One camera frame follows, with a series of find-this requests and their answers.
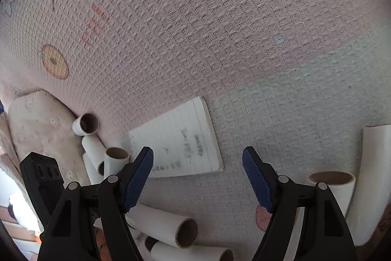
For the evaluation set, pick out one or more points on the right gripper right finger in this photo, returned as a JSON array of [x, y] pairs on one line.
[[324, 235]]

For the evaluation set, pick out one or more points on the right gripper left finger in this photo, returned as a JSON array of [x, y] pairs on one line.
[[69, 234]]

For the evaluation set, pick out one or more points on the white spiral notepad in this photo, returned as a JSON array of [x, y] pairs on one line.
[[183, 141]]

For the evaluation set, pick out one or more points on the white cardboard tube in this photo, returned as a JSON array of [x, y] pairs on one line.
[[115, 160], [85, 125], [95, 151], [372, 191], [172, 229], [161, 251], [342, 185], [92, 173]]

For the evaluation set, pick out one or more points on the pink white waffle blanket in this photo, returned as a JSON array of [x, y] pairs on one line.
[[296, 79]]

